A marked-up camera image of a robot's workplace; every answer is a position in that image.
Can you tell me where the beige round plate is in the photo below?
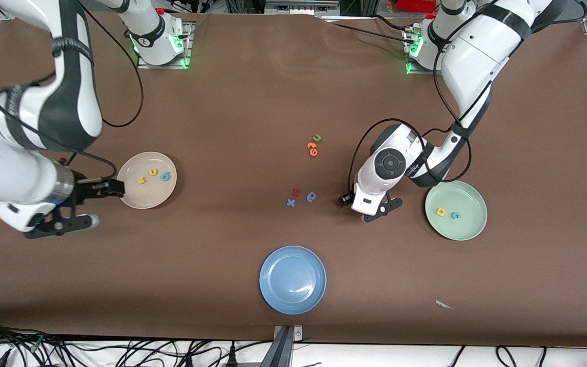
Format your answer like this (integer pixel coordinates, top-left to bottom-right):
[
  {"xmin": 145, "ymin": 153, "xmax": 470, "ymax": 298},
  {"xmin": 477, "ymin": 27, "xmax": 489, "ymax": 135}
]
[{"xmin": 116, "ymin": 151, "xmax": 178, "ymax": 209}]

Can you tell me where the green round plate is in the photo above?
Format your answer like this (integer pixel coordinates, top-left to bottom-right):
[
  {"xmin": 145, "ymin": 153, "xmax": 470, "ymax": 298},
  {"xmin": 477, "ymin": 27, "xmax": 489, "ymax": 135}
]
[{"xmin": 424, "ymin": 179, "xmax": 488, "ymax": 241}]

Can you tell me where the blue round plate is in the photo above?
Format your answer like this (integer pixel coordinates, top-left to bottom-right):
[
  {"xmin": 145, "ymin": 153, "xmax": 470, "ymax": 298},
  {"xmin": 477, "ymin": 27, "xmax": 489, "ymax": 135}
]
[{"xmin": 259, "ymin": 245, "xmax": 327, "ymax": 315}]

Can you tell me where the brown table cover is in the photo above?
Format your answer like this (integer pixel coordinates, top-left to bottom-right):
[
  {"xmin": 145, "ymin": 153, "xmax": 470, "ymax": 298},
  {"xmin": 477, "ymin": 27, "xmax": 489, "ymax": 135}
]
[{"xmin": 0, "ymin": 8, "xmax": 587, "ymax": 348}]

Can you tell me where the red box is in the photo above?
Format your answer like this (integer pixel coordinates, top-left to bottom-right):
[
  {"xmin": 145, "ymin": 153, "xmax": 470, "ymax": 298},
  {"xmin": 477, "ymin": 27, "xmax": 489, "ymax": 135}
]
[{"xmin": 395, "ymin": 0, "xmax": 437, "ymax": 13}]

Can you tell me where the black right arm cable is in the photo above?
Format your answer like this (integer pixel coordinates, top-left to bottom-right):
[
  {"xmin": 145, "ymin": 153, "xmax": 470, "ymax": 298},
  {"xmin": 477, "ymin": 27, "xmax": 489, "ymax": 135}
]
[{"xmin": 0, "ymin": 0, "xmax": 145, "ymax": 187}]

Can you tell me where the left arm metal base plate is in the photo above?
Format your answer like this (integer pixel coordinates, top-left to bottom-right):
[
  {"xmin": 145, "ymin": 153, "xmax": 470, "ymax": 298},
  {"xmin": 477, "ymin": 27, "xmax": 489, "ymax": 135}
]
[{"xmin": 405, "ymin": 25, "xmax": 440, "ymax": 75}]

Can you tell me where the metal table edge bracket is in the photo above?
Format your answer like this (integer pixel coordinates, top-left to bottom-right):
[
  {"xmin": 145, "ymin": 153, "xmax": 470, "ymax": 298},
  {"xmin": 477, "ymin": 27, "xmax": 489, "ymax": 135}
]
[{"xmin": 260, "ymin": 325, "xmax": 304, "ymax": 367}]

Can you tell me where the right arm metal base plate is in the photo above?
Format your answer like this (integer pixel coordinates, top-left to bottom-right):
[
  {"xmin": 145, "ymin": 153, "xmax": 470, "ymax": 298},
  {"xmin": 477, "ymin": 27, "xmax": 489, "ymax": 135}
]
[{"xmin": 137, "ymin": 21, "xmax": 193, "ymax": 69}]

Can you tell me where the black cable on table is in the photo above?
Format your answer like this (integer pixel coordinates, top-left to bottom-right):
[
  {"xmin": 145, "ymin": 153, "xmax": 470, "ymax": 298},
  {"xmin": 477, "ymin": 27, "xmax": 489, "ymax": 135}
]
[{"xmin": 322, "ymin": 20, "xmax": 416, "ymax": 40}]

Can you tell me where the grey metal equipment frame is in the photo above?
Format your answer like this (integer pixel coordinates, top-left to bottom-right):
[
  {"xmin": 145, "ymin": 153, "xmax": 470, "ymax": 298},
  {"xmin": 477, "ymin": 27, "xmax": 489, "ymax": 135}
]
[{"xmin": 264, "ymin": 0, "xmax": 341, "ymax": 17}]

